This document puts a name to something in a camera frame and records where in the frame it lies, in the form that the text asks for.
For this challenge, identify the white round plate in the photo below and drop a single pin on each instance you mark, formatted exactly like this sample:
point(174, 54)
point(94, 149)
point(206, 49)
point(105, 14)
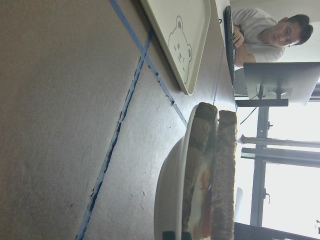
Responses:
point(168, 204)

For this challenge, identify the cream bear tray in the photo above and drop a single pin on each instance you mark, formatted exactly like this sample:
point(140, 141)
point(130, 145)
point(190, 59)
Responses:
point(181, 27)

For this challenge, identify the bread slice with fried egg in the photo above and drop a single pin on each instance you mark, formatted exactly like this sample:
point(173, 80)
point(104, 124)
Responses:
point(199, 172)

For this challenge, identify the black keyboard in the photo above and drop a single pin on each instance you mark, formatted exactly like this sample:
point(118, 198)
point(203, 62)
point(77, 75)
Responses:
point(229, 45)

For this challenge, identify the black computer monitor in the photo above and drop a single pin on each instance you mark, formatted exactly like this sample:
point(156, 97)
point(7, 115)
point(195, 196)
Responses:
point(278, 84)

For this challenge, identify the long blue tape strip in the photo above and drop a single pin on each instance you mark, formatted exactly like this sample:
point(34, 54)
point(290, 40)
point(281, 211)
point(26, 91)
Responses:
point(106, 162)

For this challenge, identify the person in white shirt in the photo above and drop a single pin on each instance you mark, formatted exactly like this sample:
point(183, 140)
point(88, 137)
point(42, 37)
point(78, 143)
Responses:
point(259, 38)

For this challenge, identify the crossing blue tape strip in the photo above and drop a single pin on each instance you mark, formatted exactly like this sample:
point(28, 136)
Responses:
point(147, 60)

